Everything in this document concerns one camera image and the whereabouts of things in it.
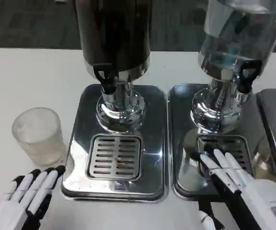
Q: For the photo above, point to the black tap of coffee dispenser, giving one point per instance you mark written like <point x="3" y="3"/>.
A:
<point x="103" y="76"/>

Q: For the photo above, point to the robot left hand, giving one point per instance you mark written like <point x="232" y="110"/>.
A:
<point x="23" y="191"/>

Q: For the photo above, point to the black tap of water dispenser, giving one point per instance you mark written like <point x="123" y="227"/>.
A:
<point x="248" y="76"/>

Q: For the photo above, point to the steel base tray of water dispenser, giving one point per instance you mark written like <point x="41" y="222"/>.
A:
<point x="181" y="115"/>

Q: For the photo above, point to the steel base tray of coffee dispenser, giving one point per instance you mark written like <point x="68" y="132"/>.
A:
<point x="154" y="134"/>

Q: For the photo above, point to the clear ribbed glass cup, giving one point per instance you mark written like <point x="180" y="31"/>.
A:
<point x="38" y="136"/>

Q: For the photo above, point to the slotted drip grid of water dispenser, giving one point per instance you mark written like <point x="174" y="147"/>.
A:
<point x="238" y="146"/>

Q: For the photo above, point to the steel base tray at edge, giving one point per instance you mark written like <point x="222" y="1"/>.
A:
<point x="269" y="105"/>

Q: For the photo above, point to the dark coffee drink dispenser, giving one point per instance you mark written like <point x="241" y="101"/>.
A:
<point x="114" y="33"/>

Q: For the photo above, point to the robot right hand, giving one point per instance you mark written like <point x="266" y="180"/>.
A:
<point x="255" y="198"/>

